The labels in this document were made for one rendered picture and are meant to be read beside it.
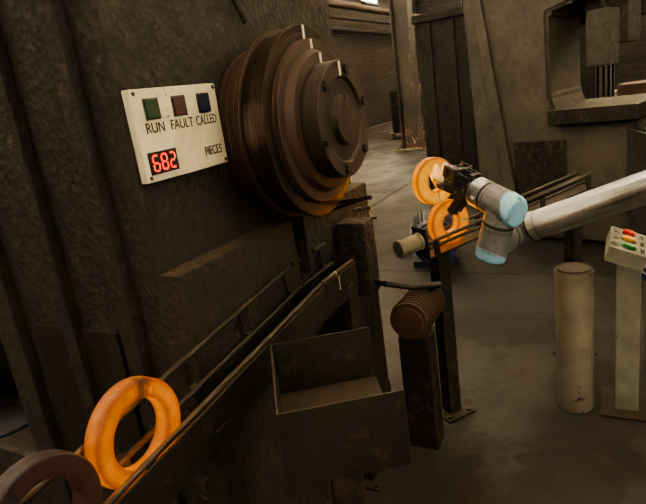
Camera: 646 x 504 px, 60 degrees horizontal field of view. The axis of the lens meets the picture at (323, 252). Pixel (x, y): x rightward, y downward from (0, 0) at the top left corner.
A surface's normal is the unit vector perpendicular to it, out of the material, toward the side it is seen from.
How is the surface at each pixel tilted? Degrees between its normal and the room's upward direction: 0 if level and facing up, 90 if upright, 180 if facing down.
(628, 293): 90
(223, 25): 90
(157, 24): 90
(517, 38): 90
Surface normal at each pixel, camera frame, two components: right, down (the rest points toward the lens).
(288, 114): -0.04, 0.08
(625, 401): -0.46, 0.30
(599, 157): -0.66, 0.29
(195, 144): 0.88, 0.01
